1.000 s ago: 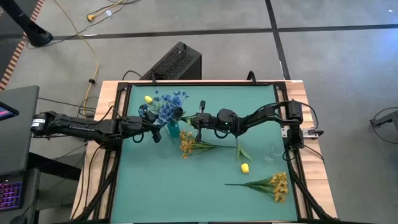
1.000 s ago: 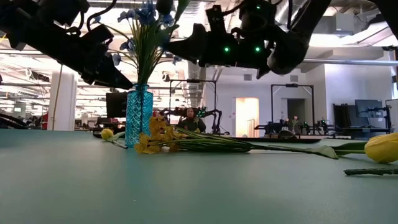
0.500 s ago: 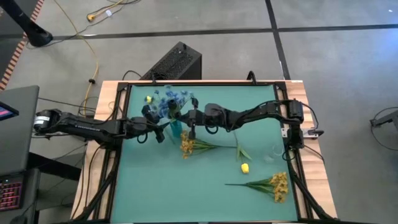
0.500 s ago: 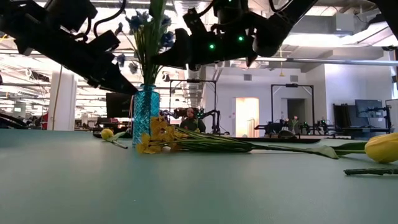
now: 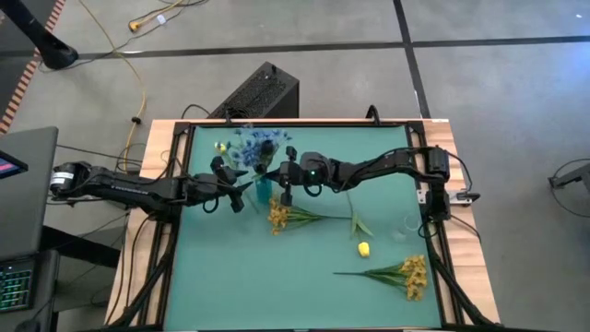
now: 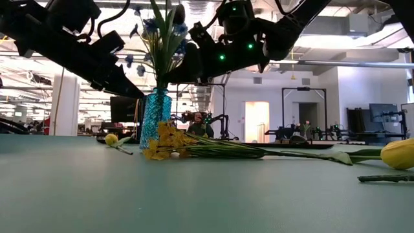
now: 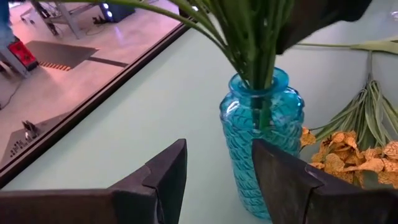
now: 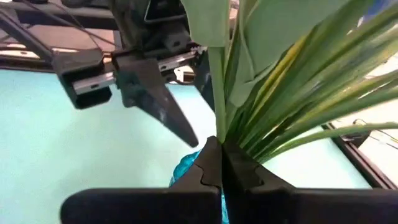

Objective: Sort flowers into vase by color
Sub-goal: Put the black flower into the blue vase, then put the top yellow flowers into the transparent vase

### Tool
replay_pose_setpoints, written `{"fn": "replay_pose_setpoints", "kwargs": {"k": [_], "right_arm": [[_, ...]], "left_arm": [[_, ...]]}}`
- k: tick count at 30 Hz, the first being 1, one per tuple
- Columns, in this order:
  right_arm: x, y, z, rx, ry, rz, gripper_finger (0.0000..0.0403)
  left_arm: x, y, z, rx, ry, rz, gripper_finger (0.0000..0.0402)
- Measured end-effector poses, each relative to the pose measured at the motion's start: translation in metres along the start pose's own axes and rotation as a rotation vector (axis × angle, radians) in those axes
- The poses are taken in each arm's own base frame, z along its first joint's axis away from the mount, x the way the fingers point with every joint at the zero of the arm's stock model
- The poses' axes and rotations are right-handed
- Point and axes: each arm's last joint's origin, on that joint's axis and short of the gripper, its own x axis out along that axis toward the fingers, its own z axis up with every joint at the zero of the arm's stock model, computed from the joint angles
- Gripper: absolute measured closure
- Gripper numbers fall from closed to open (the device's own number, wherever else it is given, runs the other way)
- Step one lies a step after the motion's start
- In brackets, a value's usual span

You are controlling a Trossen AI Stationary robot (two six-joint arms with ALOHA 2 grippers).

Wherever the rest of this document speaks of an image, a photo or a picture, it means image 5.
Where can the clear glass vase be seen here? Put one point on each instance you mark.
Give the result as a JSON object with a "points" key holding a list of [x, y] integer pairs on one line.
{"points": [[398, 235]]}

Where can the black floor stand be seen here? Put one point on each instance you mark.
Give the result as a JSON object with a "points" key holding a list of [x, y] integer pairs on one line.
{"points": [[571, 177]]}

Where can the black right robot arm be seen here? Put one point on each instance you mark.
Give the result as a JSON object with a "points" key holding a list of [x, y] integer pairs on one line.
{"points": [[382, 163]]}

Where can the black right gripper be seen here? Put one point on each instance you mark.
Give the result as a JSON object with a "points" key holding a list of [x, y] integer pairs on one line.
{"points": [[306, 173]]}

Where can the teal table mat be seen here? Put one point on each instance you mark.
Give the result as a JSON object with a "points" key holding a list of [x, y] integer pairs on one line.
{"points": [[276, 286]]}

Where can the yellow artificial tulip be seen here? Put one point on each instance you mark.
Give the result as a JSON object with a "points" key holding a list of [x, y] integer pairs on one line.
{"points": [[220, 147], [363, 249]]}

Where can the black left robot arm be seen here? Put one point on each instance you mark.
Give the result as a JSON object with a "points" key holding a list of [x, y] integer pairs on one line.
{"points": [[129, 186]]}

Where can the small monitor screen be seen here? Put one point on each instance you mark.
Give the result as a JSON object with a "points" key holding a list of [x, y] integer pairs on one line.
{"points": [[9, 166]]}

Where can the yellow artificial flower bunch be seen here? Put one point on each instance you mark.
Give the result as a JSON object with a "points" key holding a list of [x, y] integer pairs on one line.
{"points": [[279, 216], [415, 276]]}

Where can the black computer tower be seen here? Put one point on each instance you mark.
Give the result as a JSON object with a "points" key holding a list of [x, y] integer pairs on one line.
{"points": [[263, 92]]}

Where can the teal patterned glass vase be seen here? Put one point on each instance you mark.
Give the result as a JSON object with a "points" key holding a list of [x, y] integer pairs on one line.
{"points": [[263, 191]]}

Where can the grey side desk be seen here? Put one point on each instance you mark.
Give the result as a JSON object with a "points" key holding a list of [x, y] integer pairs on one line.
{"points": [[32, 207]]}

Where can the silver mounting bracket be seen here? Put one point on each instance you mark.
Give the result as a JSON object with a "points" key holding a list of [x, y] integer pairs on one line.
{"points": [[461, 197]]}

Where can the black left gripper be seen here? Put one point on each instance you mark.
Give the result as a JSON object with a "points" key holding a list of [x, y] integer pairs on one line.
{"points": [[207, 189]]}

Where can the black stand pole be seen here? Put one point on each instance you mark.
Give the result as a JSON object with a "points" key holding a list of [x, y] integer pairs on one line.
{"points": [[55, 53]]}

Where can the laptop with backlit keyboard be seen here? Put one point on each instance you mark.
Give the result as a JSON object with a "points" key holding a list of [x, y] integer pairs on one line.
{"points": [[16, 290]]}

